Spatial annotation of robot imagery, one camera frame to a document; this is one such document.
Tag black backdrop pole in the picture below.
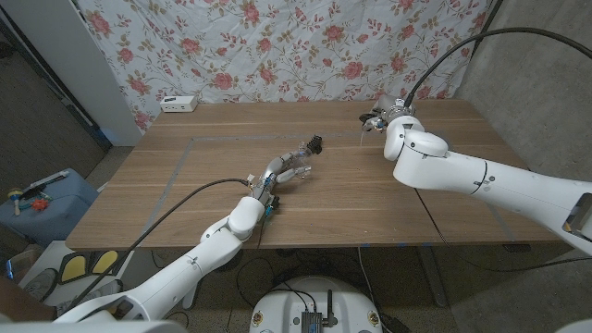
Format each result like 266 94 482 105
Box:
471 0 504 47

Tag yellow toy maraca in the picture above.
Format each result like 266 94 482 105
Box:
7 186 25 216

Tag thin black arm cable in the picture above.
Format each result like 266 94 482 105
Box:
226 210 274 333
413 187 592 274

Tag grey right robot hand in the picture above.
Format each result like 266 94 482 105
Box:
361 94 417 134

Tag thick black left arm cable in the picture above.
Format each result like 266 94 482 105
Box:
64 178 253 315

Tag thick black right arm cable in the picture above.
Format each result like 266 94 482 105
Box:
402 26 592 108

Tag round black floor fan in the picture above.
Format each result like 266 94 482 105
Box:
210 249 244 274

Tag yellow and black pad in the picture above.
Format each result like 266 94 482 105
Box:
56 249 120 284

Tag blue storage box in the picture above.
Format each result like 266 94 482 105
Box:
0 167 101 249

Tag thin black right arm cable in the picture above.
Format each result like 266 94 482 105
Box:
413 187 592 274

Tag white robot torso base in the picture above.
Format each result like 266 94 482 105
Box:
249 275 385 333

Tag white power strip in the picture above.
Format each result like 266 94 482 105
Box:
159 94 199 114

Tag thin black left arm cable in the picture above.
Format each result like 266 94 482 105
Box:
226 210 274 333

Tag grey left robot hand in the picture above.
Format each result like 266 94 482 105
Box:
252 150 314 207

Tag white wall panel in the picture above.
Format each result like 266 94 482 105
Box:
0 0 143 147

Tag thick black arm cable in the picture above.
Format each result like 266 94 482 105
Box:
402 26 592 108
64 178 253 315

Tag floral backdrop cloth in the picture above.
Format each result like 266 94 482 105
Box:
76 0 494 133

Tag white table leg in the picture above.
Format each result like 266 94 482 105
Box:
417 244 450 309
181 281 200 311

